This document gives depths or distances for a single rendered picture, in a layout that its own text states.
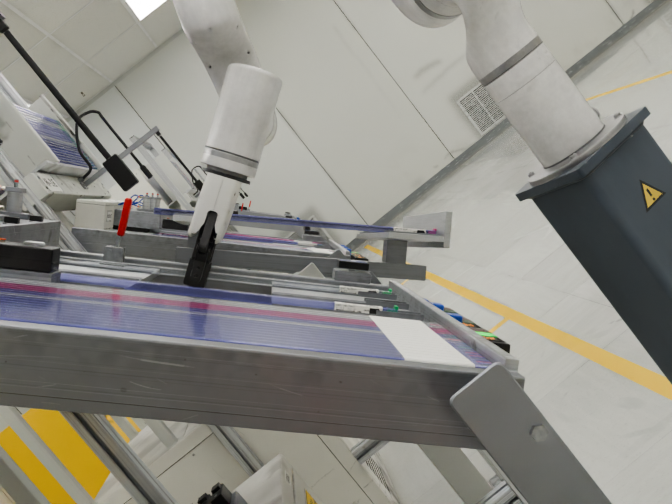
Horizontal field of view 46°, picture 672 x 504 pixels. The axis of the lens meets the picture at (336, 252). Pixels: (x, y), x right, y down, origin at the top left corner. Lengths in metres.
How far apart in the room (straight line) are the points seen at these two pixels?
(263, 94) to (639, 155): 0.62
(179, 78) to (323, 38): 1.60
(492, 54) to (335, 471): 1.24
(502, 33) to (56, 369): 0.93
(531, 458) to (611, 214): 0.77
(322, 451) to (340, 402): 1.54
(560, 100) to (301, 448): 1.20
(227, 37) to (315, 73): 7.59
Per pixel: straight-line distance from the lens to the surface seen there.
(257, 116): 1.18
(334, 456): 2.18
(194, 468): 2.19
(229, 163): 1.17
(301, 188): 8.71
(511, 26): 1.36
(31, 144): 2.26
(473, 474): 1.65
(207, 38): 1.24
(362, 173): 8.76
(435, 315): 0.94
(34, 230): 1.18
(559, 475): 0.64
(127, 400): 0.64
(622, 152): 1.38
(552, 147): 1.37
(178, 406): 0.64
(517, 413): 0.62
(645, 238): 1.37
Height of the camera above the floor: 0.95
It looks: 6 degrees down
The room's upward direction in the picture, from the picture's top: 38 degrees counter-clockwise
